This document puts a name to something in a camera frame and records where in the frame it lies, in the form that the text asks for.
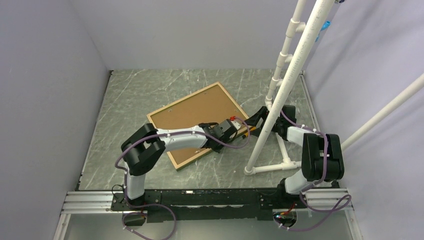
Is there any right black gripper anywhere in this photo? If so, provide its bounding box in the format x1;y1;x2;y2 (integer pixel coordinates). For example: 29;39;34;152
242;106;283;140

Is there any green wooden picture frame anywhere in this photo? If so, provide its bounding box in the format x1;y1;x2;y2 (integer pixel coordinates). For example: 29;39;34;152
146;81;250;172

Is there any orange handled screwdriver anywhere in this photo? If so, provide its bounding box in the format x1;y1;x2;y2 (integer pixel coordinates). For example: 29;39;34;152
241;126;256;139

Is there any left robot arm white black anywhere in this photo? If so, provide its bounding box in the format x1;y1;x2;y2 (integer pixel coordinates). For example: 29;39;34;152
120;119;241;210

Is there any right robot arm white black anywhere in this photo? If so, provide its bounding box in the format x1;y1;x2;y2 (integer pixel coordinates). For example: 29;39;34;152
271;105;345;208

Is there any white PVC pipe stand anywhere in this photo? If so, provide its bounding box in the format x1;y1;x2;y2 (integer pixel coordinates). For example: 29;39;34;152
243;0;424;176

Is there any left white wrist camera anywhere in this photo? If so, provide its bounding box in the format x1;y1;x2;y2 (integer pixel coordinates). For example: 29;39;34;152
229;116;246;134

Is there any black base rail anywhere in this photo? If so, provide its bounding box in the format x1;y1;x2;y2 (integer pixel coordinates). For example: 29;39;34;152
110;184;306;223

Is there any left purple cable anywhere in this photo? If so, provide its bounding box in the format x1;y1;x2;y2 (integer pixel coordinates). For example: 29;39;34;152
114;116;252;210

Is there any aluminium frame rail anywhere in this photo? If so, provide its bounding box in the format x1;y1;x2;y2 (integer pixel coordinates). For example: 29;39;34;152
54;185;363;240

